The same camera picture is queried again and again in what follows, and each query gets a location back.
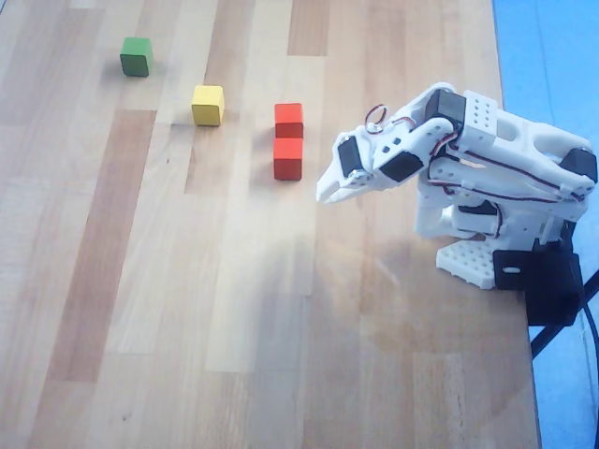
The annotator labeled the green wooden cube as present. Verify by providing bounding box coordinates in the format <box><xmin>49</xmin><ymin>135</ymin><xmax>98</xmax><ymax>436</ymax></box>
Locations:
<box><xmin>119</xmin><ymin>36</ymin><xmax>155</xmax><ymax>78</ymax></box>

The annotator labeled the red wooden cube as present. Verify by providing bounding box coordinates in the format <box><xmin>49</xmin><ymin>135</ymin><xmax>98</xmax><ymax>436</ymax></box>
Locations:
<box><xmin>272</xmin><ymin>137</ymin><xmax>305</xmax><ymax>181</ymax></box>
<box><xmin>273</xmin><ymin>103</ymin><xmax>305</xmax><ymax>139</ymax></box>

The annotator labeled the black table clamp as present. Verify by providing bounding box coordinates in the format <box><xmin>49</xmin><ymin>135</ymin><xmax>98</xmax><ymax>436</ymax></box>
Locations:
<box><xmin>492</xmin><ymin>219</ymin><xmax>587</xmax><ymax>328</ymax></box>

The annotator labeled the black straight strut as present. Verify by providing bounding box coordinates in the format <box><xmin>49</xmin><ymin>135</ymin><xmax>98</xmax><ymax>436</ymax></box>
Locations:
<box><xmin>528</xmin><ymin>280</ymin><xmax>599</xmax><ymax>362</ymax></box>

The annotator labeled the yellow wooden cube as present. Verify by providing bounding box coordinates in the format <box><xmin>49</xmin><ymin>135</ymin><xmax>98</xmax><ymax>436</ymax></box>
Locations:
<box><xmin>190</xmin><ymin>84</ymin><xmax>226</xmax><ymax>128</ymax></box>

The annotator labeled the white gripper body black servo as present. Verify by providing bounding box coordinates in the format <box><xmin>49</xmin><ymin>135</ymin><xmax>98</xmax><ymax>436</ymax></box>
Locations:
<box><xmin>336</xmin><ymin>125</ymin><xmax>383</xmax><ymax>189</ymax></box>

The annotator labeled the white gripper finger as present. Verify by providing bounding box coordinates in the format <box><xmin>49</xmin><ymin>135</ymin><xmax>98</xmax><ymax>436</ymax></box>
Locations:
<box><xmin>322</xmin><ymin>173</ymin><xmax>383</xmax><ymax>205</ymax></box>
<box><xmin>315</xmin><ymin>160</ymin><xmax>350</xmax><ymax>203</ymax></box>

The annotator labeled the white perforated base plate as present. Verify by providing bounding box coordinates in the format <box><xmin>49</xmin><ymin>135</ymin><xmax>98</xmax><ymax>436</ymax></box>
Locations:
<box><xmin>435</xmin><ymin>238</ymin><xmax>498</xmax><ymax>290</ymax></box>

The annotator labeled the black cable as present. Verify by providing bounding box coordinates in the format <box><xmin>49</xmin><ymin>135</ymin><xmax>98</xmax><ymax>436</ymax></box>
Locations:
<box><xmin>578</xmin><ymin>298</ymin><xmax>599</xmax><ymax>449</ymax></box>

